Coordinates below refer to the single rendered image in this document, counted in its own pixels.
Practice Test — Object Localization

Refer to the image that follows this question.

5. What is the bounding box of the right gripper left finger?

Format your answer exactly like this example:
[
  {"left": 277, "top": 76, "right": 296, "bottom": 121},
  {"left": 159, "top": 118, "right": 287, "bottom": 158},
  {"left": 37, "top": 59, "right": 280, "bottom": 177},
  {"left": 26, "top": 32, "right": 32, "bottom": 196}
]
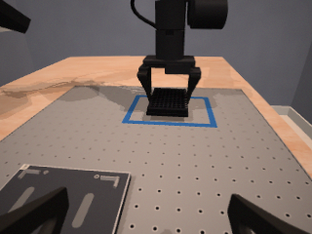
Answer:
[{"left": 0, "top": 187, "right": 69, "bottom": 234}]

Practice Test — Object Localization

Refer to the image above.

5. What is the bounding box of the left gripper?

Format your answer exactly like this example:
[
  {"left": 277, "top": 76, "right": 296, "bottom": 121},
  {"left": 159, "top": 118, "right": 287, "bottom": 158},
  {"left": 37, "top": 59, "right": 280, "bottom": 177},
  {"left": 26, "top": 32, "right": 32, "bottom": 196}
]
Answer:
[{"left": 136, "top": 29, "right": 202, "bottom": 104}]

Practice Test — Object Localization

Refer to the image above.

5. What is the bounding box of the blue tape rectangle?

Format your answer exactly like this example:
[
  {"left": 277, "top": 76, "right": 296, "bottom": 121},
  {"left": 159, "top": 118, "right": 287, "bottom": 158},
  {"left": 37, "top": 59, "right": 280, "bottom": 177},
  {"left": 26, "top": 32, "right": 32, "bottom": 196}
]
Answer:
[{"left": 122, "top": 95, "right": 217, "bottom": 128}]

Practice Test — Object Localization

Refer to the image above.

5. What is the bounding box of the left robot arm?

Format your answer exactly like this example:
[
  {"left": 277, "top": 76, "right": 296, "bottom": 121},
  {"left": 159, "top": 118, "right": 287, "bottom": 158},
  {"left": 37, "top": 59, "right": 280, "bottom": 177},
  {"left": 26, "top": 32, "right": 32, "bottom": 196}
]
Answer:
[{"left": 155, "top": 0, "right": 228, "bottom": 35}]

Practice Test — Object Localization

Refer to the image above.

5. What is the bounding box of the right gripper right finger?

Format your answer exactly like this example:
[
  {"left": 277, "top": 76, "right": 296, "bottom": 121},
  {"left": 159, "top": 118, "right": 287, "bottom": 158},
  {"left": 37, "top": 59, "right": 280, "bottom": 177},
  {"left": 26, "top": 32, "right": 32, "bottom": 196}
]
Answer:
[{"left": 227, "top": 194, "right": 310, "bottom": 234}]

